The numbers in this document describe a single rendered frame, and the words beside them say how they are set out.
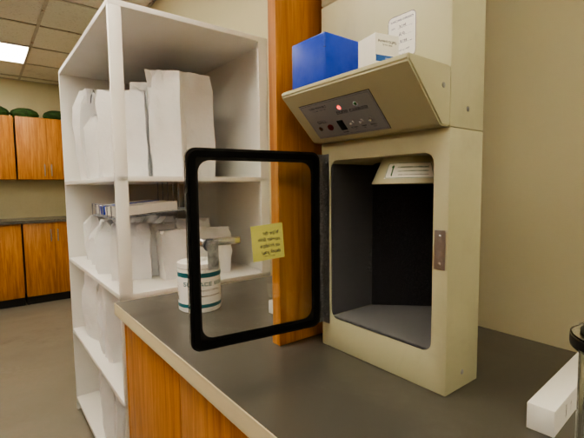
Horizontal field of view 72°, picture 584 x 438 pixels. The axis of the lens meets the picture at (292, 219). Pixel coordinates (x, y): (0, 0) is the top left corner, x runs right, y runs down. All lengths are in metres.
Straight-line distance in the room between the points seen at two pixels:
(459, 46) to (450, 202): 0.26
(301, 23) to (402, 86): 0.41
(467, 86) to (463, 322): 0.42
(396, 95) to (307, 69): 0.21
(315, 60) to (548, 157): 0.61
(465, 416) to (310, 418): 0.25
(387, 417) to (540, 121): 0.77
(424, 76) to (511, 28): 0.56
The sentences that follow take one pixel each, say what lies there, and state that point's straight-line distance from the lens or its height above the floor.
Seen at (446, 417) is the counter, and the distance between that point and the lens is 0.76.
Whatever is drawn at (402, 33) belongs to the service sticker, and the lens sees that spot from 0.83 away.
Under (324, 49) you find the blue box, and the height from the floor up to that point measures 1.57.
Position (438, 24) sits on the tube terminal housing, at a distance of 0.79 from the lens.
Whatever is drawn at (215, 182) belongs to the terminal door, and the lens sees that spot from 0.80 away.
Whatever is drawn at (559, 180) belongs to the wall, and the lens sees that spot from 1.12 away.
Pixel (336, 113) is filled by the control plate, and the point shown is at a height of 1.45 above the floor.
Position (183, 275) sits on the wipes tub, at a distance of 1.25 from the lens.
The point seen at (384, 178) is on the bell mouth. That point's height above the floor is 1.33.
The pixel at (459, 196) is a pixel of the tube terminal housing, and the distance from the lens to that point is 0.76.
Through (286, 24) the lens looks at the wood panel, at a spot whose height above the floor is 1.68.
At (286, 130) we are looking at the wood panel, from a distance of 0.94.
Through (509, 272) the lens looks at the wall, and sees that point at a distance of 1.17.
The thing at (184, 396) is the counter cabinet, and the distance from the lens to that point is 1.07.
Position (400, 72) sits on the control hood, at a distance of 0.68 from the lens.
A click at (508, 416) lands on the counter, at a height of 0.94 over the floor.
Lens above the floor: 1.31
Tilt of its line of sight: 5 degrees down
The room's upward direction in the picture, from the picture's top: 1 degrees counter-clockwise
